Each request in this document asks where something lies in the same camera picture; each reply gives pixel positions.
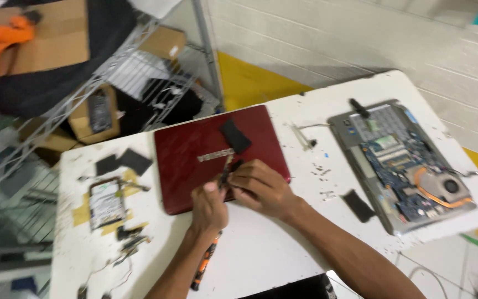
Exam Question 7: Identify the tangled black connector cables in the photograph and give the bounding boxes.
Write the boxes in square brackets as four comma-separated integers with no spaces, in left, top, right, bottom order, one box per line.
[112,224,153,267]

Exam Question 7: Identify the black foam strip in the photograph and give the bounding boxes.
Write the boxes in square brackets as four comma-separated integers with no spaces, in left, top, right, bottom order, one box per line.
[341,189,376,223]

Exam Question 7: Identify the small black laptop component strip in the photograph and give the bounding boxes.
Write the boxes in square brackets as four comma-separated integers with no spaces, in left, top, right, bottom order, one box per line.
[218,154,245,192]

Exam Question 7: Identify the silver hard drive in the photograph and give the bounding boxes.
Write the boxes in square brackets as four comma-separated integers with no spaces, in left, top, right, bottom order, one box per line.
[88,177,126,231]

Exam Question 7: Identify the black foam pad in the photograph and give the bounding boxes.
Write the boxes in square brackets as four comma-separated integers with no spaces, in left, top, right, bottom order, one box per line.
[219,119,253,155]

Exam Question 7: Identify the metal wire rack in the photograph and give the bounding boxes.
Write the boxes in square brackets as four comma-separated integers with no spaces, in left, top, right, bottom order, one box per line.
[0,0,225,299]

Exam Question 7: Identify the black square pad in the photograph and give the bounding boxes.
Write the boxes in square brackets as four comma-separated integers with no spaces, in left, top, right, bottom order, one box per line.
[95,154,120,177]
[119,148,154,177]

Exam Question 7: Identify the red laptop lid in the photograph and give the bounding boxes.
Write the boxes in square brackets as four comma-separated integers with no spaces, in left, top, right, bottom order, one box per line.
[154,104,292,216]

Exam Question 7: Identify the white floor cable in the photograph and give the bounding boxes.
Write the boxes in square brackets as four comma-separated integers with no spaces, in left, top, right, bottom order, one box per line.
[407,265,450,299]

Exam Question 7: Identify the orange black screwdriver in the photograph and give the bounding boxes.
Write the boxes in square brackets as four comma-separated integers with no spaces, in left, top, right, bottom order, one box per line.
[190,230,223,291]

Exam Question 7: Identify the thin grey wire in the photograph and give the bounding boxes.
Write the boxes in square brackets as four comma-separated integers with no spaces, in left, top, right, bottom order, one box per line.
[77,257,135,299]

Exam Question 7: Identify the opened grey laptop base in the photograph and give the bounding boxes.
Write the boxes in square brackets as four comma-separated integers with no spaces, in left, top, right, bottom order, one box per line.
[327,99,478,236]

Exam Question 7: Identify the cluster of small screws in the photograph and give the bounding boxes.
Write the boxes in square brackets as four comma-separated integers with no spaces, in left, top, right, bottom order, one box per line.
[310,163,333,177]

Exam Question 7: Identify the person's left hand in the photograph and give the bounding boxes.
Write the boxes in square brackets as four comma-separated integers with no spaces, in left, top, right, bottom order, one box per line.
[190,179,230,236]

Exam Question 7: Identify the person's right hand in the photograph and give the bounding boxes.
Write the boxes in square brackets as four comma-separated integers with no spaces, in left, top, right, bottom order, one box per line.
[227,159,307,223]

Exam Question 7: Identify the black flat object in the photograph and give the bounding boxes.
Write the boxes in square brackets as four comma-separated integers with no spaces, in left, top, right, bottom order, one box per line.
[239,273,337,299]

